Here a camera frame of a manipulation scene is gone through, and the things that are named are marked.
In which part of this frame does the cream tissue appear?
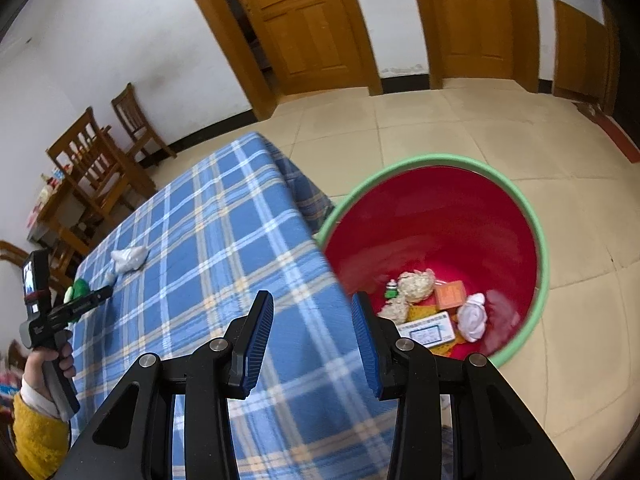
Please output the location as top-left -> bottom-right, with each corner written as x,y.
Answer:
377,294 -> 411,322
397,270 -> 436,303

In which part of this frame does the white plastic bag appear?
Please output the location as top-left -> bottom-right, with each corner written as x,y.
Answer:
110,246 -> 151,275

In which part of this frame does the open wooden door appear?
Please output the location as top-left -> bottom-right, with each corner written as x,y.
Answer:
220,0 -> 366,96

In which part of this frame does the blue plaid blanket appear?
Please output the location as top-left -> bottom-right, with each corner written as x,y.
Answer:
67,132 -> 401,478

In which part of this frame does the person's left hand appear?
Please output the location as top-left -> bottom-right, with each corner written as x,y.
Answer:
22,347 -> 77,406

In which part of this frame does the white green medicine box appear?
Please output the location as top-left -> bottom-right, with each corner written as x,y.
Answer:
397,311 -> 458,348

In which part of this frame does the red bin with green rim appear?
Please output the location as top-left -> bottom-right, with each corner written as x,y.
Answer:
317,154 -> 550,368

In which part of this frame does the closed wooden door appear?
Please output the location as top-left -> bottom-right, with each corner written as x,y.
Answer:
430,0 -> 516,81

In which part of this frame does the white cloth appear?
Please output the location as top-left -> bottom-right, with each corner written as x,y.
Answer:
456,292 -> 488,345

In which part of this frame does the red doormat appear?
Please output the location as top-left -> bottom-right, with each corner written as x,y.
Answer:
575,102 -> 640,163

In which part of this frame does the orange cardboard box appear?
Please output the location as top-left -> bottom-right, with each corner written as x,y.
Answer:
432,282 -> 468,311

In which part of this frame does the wooden chair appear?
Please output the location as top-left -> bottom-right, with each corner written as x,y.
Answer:
0,240 -> 76,291
111,82 -> 178,168
46,107 -> 158,221

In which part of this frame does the wooden dining table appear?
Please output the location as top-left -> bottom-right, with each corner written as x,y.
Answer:
25,160 -> 116,256

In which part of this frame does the green round plastic lid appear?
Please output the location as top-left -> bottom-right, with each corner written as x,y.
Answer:
64,279 -> 93,321

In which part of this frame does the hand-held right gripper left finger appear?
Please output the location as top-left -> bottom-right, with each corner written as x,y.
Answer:
60,290 -> 275,480

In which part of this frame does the low wooden cabinet door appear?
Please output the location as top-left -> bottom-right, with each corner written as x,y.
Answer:
552,0 -> 613,106

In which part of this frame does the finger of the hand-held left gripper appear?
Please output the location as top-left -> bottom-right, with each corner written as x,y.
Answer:
64,284 -> 115,315

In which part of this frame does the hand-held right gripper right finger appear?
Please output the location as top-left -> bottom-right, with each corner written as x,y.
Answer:
351,292 -> 573,480

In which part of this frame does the wooden door frame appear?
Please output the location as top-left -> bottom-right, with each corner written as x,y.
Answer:
175,0 -> 385,122
405,0 -> 541,93

